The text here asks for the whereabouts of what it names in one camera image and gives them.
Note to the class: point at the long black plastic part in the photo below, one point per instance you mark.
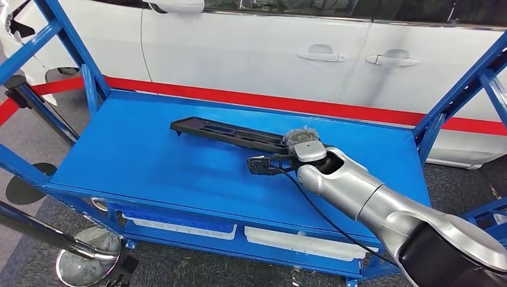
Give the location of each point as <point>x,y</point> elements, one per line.
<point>221,132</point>

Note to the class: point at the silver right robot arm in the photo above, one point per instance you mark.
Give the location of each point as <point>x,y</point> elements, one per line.
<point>356,190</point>

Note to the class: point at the blue metal shelf rack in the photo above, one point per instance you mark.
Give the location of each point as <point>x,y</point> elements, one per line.
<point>158,166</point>
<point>497,233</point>

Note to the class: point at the long red barrier belt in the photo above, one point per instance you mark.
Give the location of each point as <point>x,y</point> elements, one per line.
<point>277,101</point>

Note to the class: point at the white car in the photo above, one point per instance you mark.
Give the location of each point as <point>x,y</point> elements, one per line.
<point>237,47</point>

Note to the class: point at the blue plastic bin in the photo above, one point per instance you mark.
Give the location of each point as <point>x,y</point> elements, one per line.
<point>178,222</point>

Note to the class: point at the white plastic bin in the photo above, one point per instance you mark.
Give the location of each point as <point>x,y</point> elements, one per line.
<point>301,243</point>
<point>178,233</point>

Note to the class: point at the short red barrier belt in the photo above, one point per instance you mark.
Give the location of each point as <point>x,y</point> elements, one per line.
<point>6,113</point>

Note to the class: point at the chrome stanchion post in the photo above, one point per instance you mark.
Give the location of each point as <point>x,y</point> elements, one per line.
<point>47,119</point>
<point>87,261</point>

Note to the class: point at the black round base plate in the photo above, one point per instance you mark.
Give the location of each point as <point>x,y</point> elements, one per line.
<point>23,186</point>

